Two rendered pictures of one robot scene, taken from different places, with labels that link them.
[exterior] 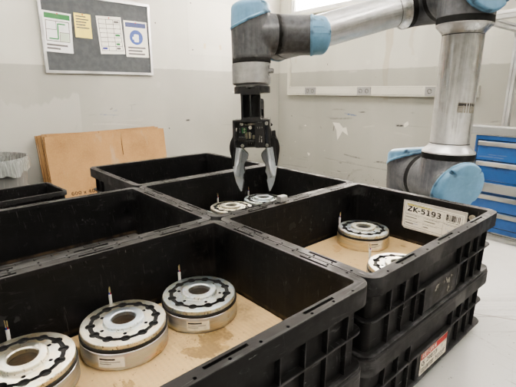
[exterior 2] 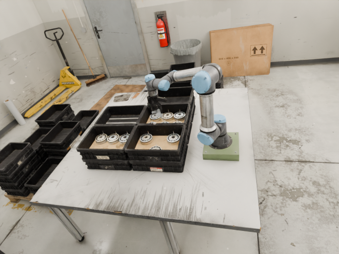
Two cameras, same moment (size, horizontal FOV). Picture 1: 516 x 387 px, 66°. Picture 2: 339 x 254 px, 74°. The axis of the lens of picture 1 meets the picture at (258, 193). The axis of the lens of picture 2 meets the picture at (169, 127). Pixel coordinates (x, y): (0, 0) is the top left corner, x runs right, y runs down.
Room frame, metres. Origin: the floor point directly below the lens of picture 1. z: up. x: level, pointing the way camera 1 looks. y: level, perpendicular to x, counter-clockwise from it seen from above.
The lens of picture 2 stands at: (0.10, -1.36, 1.94)
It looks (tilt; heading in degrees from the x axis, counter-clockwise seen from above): 36 degrees down; 60
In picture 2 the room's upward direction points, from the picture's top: 12 degrees counter-clockwise
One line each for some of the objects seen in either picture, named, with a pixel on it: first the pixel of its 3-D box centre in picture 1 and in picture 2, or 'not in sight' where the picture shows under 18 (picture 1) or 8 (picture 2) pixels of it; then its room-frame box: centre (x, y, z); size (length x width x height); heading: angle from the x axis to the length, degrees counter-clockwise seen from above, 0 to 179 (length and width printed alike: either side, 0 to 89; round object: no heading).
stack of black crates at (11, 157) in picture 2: not in sight; (18, 169); (-0.45, 1.20, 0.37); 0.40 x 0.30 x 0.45; 40
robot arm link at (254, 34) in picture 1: (252, 33); (151, 82); (0.81, 0.01, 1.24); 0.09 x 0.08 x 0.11; 104
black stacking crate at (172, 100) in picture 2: (180, 187); (172, 100); (1.09, 0.22, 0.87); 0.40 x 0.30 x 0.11; 132
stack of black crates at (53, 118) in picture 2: not in sight; (60, 125); (0.16, 1.72, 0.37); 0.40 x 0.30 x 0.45; 40
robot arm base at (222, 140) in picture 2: not in sight; (219, 136); (1.05, -0.42, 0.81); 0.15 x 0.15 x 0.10
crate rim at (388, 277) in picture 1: (362, 220); (156, 137); (0.65, -0.18, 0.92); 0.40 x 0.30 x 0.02; 132
